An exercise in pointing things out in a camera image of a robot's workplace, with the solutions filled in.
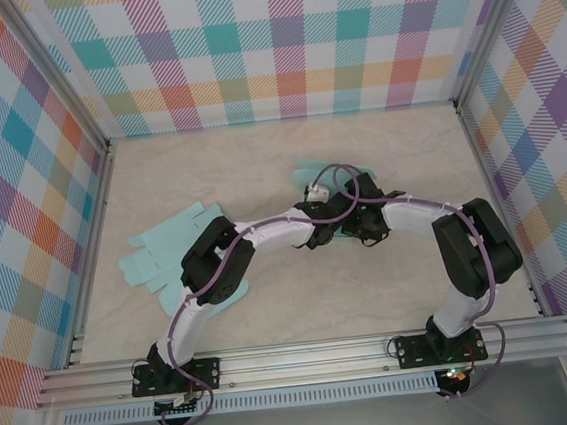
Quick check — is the white slotted cable duct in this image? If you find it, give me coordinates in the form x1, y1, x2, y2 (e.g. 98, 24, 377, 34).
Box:
60, 371, 440, 425

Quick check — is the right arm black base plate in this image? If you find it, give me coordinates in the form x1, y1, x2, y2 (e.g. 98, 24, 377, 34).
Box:
393, 326, 490, 371

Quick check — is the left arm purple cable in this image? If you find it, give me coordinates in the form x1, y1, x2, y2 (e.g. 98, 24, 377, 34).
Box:
137, 160, 384, 425

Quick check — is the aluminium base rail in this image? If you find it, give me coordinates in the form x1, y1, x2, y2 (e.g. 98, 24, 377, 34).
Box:
31, 316, 567, 409

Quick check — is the aluminium back rail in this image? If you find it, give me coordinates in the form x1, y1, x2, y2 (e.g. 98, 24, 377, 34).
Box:
104, 98, 459, 143

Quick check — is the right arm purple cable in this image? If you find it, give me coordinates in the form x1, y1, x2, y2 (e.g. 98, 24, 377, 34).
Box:
331, 148, 513, 411

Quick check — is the aluminium frame post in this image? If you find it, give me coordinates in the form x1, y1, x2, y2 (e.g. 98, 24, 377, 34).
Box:
443, 0, 548, 112
0, 0, 113, 165

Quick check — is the teal paper box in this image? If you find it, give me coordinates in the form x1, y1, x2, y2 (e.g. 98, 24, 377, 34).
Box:
290, 152, 382, 246

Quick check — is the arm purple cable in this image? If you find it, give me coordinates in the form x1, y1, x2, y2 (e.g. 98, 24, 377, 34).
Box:
331, 148, 513, 411
137, 160, 384, 425

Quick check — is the aluminium side rail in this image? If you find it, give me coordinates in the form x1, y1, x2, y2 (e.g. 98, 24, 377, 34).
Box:
453, 95, 551, 325
44, 140, 137, 369

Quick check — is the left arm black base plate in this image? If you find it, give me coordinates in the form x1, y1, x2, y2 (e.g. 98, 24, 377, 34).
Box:
128, 356, 225, 399

